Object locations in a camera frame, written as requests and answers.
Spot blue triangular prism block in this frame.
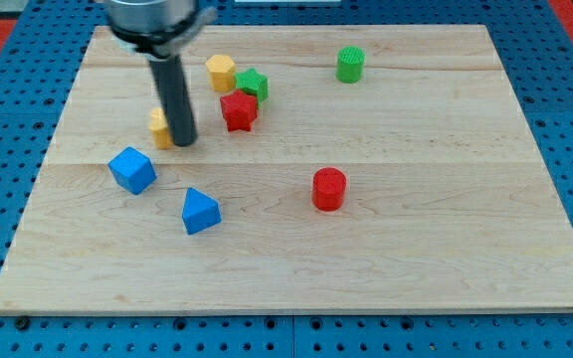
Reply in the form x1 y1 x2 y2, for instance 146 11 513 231
181 187 222 235

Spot yellow hexagon block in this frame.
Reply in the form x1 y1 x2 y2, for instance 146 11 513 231
205 54 236 92

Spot green star block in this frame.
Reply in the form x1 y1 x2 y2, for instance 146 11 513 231
234 68 269 104

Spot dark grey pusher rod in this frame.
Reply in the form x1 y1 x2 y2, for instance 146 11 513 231
149 56 198 147

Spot yellow heart block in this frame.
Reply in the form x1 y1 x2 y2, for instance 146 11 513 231
148 107 173 149

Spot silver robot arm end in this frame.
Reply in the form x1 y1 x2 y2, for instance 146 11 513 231
102 0 217 61

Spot green cylinder block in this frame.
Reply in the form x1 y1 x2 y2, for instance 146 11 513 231
335 46 365 84

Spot red star block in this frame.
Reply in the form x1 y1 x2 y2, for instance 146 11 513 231
220 89 258 131

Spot light wooden board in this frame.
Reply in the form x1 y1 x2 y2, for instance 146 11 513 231
0 25 573 316

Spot red cylinder block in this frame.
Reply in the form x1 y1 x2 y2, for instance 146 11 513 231
311 167 347 212

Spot blue cube block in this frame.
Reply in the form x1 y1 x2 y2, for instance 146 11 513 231
108 146 157 195

